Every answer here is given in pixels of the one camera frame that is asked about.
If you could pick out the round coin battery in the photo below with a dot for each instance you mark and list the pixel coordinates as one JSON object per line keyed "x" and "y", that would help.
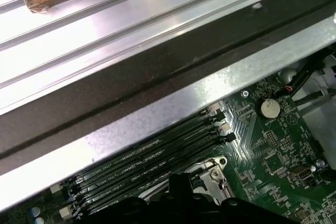
{"x": 270, "y": 108}

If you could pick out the green motherboard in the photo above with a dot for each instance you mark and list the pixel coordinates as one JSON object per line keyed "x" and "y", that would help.
{"x": 262, "y": 145}

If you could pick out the silver CPU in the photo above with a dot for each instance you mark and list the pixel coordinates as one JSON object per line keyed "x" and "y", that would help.
{"x": 200, "y": 191}

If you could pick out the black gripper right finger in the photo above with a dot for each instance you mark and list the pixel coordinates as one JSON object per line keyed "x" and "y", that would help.
{"x": 210, "y": 211}

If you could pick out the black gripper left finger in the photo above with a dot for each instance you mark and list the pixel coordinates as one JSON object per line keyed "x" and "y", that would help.
{"x": 147, "y": 211}

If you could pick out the CPU socket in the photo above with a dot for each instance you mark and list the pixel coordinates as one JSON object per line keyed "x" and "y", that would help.
{"x": 210, "y": 162}

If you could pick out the black PC case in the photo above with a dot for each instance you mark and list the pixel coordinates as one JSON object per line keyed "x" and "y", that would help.
{"x": 157, "y": 77}

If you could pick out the black RAM slot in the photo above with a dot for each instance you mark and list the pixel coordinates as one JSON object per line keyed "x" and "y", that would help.
{"x": 147, "y": 180}
{"x": 147, "y": 155}
{"x": 147, "y": 168}
{"x": 147, "y": 141}

